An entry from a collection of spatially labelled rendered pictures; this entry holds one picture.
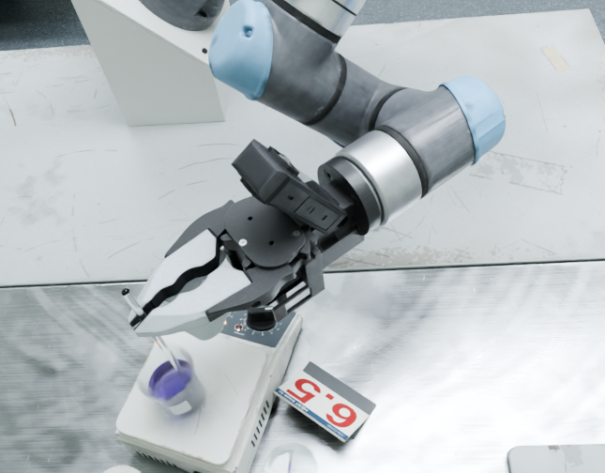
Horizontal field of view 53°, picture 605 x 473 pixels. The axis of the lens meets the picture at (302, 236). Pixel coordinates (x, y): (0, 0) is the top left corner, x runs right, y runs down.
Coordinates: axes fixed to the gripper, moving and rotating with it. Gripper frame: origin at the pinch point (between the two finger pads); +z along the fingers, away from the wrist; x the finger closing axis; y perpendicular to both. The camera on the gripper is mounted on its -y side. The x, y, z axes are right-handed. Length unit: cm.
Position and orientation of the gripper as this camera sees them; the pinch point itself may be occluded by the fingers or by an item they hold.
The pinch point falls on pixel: (144, 313)
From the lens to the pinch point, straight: 46.9
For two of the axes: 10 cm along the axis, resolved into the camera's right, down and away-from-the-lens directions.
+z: -8.0, 5.3, -2.7
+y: 0.9, 5.5, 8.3
